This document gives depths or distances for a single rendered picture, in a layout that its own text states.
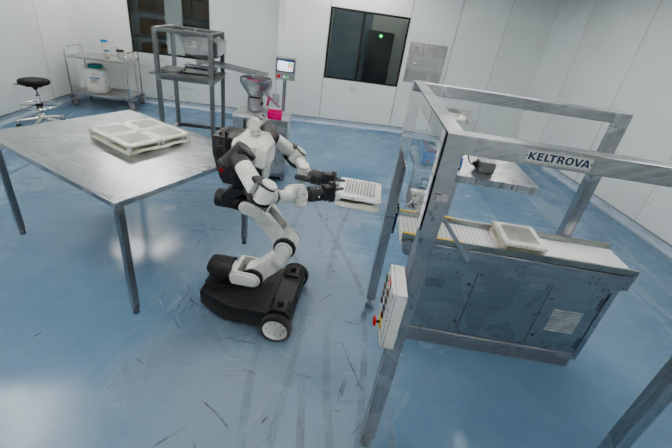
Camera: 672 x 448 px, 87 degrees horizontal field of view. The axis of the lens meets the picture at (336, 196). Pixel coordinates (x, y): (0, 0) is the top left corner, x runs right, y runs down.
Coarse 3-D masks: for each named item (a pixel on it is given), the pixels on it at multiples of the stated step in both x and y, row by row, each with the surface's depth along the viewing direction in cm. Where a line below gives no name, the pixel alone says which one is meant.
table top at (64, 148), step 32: (32, 128) 266; (64, 128) 274; (32, 160) 222; (64, 160) 227; (96, 160) 233; (128, 160) 239; (160, 160) 246; (192, 160) 253; (96, 192) 198; (128, 192) 203
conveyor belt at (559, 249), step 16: (400, 224) 216; (416, 224) 218; (400, 240) 204; (464, 240) 208; (480, 240) 211; (544, 240) 221; (560, 256) 206; (576, 256) 209; (592, 256) 211; (608, 256) 214
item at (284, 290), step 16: (224, 256) 240; (224, 272) 235; (288, 272) 256; (304, 272) 264; (208, 288) 238; (224, 288) 240; (240, 288) 242; (256, 288) 244; (272, 288) 246; (288, 288) 245; (208, 304) 237; (224, 304) 228; (240, 304) 229; (256, 304) 231; (272, 304) 229; (288, 304) 230; (240, 320) 231; (256, 320) 229
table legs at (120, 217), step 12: (0, 156) 257; (0, 168) 260; (12, 192) 271; (12, 204) 274; (120, 216) 198; (24, 228) 287; (120, 228) 201; (120, 240) 206; (132, 264) 216; (132, 276) 219; (132, 288) 222; (132, 300) 226
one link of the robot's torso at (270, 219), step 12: (240, 204) 209; (252, 204) 210; (252, 216) 211; (264, 216) 211; (276, 216) 224; (264, 228) 218; (276, 228) 217; (288, 228) 225; (276, 240) 220; (288, 240) 218
